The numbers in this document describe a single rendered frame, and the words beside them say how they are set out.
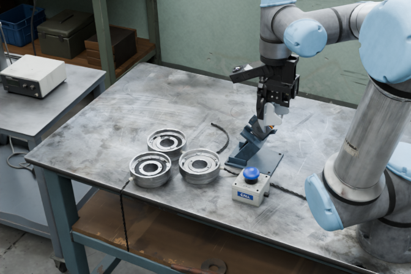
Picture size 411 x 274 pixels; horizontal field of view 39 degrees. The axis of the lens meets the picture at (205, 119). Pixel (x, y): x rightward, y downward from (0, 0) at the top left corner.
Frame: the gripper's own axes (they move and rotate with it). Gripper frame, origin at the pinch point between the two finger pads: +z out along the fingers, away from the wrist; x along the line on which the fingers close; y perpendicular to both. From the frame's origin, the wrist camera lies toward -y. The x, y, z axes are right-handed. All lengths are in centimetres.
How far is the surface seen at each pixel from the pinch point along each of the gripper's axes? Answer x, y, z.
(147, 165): -15.9, -25.3, 9.7
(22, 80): 16, -95, 17
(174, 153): -9.5, -21.1, 9.1
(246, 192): -16.8, 2.1, 8.4
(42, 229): 0, -85, 69
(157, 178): -20.5, -19.8, 8.8
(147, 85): 22, -48, 12
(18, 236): 9, -110, 92
